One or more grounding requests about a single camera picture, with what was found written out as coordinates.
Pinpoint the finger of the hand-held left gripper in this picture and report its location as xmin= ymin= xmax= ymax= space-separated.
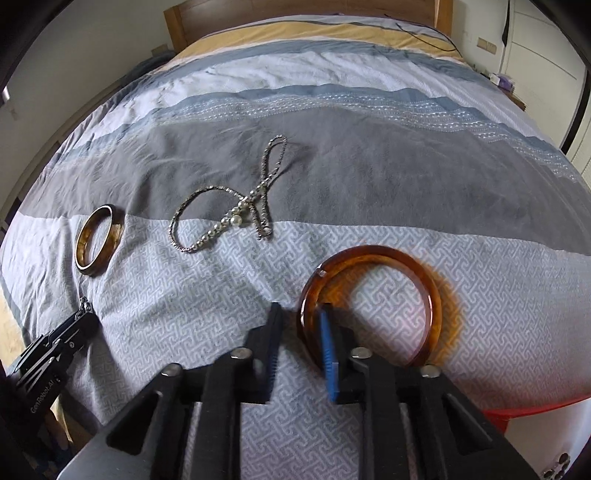
xmin=19 ymin=311 xmax=100 ymax=365

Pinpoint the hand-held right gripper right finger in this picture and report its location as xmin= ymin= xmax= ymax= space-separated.
xmin=316 ymin=304 xmax=542 ymax=480

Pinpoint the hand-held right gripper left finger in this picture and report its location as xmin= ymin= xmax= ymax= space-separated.
xmin=106 ymin=302 xmax=284 ymax=480

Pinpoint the amber bangle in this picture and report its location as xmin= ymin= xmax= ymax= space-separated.
xmin=295 ymin=246 xmax=443 ymax=370

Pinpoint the red jewelry box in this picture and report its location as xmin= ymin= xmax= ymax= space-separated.
xmin=480 ymin=398 xmax=587 ymax=480

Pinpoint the black and white beaded bracelet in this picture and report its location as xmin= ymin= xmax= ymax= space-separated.
xmin=542 ymin=452 xmax=571 ymax=480

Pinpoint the dark brown bangle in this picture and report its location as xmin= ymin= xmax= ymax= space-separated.
xmin=75 ymin=204 xmax=125 ymax=278

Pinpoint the striped bed blanket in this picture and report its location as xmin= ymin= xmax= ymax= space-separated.
xmin=0 ymin=14 xmax=591 ymax=480

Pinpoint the grey cloth bundle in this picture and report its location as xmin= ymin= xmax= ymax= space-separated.
xmin=121 ymin=51 xmax=174 ymax=93

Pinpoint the wooden headboard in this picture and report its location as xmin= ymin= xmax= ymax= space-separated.
xmin=164 ymin=0 xmax=454 ymax=54

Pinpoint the white wardrobe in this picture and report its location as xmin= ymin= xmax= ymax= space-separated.
xmin=501 ymin=0 xmax=591 ymax=176

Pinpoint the silver pearl necklace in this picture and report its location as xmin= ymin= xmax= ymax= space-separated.
xmin=169 ymin=135 xmax=289 ymax=254

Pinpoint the black cable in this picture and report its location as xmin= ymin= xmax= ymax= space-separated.
xmin=394 ymin=18 xmax=458 ymax=52

